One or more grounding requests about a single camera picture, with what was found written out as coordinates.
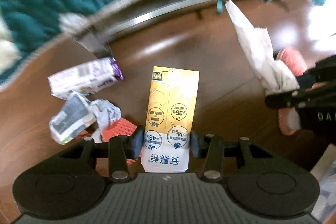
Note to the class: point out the white plastic bag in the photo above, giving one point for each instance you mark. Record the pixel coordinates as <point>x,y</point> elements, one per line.
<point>325,182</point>

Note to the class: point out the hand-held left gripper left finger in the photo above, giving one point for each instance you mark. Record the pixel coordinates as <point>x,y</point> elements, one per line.
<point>136,145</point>

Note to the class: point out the crumpled grey white wrapper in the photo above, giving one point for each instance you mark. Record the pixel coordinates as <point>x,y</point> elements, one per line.
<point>71,113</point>

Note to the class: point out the yellow white milk carton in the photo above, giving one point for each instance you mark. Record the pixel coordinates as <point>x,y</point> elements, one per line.
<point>170,108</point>

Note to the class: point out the red foam fruit net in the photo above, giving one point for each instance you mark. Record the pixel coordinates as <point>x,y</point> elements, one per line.
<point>118,129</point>

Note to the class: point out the white purple biscuit packet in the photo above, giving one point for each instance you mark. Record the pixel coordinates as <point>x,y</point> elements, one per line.
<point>78,79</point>

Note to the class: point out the white paper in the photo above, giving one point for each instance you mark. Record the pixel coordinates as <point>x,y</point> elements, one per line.
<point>254,50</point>

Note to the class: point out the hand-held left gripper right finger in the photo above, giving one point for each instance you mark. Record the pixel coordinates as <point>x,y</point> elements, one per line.
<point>195,145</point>

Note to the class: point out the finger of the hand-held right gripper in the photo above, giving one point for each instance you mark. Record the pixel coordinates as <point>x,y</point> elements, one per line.
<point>320,71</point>
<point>288,99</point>

